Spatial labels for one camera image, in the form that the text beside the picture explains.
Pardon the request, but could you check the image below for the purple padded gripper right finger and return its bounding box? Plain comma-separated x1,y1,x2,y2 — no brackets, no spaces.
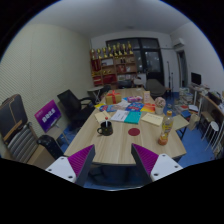
131,144,182,184

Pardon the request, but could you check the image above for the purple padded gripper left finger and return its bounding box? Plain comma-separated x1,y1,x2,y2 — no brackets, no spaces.
46,144,95,186

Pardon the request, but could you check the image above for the round red coaster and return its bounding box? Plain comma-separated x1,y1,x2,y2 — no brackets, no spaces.
128,128,140,136

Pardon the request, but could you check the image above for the orange drink plastic bottle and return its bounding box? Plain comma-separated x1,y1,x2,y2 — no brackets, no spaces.
158,110,174,145

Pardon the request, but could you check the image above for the black mug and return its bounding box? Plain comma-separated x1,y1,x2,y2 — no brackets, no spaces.
97,121,113,136

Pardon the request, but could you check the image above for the teal notebook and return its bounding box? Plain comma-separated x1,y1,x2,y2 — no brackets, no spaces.
124,112,141,124

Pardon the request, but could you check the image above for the pale yellow paper pad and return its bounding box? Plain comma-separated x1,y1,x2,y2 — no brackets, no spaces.
95,111,111,123

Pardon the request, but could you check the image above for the black office chair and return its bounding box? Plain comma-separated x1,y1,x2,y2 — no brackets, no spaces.
57,90,95,129

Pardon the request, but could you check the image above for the orange booklet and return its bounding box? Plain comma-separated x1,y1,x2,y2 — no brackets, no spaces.
141,103,155,113

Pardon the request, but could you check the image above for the purple sign board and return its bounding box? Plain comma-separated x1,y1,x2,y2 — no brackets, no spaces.
35,100,61,132

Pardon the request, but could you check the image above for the white paper sheet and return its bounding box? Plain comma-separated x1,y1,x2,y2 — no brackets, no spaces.
111,110,129,122

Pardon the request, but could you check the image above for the blue patterned book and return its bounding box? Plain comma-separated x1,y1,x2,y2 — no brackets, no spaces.
126,102,143,112

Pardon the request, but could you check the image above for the flower bouquet in cup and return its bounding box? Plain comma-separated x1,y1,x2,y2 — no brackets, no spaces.
155,97,166,115

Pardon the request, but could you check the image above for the striped cushioned chair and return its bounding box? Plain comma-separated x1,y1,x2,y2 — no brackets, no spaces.
0,94,38,163

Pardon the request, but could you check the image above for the white stool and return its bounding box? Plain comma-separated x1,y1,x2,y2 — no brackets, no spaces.
202,121,219,149

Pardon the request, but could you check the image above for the pink box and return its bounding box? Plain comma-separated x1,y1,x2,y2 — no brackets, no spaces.
127,96,142,103

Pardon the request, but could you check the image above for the grey armchair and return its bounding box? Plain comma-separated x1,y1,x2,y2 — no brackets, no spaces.
146,79,166,98

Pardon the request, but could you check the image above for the yellow gift box red ribbon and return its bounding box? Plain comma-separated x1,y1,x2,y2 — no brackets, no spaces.
105,91,122,105

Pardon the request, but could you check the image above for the side desk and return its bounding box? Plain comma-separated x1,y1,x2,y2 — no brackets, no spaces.
189,86,224,140

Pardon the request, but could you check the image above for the computer monitor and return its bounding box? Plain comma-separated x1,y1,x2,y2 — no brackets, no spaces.
191,72,201,85

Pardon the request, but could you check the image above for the wooden trophy shelf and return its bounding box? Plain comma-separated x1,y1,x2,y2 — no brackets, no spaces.
90,42,137,86

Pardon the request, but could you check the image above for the wall air conditioner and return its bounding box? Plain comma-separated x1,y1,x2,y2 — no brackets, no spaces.
172,38,185,48

